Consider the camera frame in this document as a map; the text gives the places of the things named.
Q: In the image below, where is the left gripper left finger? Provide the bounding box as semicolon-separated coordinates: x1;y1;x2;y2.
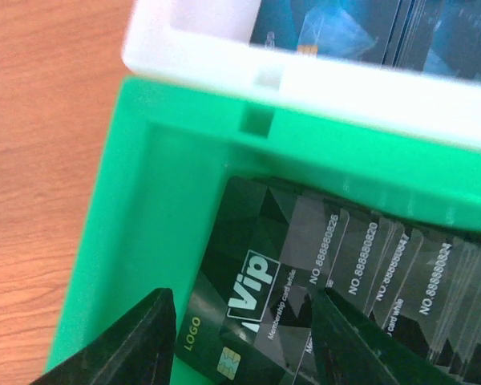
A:
33;288;176;385

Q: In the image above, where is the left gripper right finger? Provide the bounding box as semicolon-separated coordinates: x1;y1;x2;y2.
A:
311;288;457;384

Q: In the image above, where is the green bin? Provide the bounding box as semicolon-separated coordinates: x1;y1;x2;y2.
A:
44;77;481;384

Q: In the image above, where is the white bin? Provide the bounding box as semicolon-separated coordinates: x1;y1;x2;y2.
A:
121;1;481;152

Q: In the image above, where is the black card stack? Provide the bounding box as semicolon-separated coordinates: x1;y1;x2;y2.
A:
176;177;481;384

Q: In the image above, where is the blue card stack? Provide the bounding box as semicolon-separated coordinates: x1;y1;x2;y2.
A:
250;0;481;83

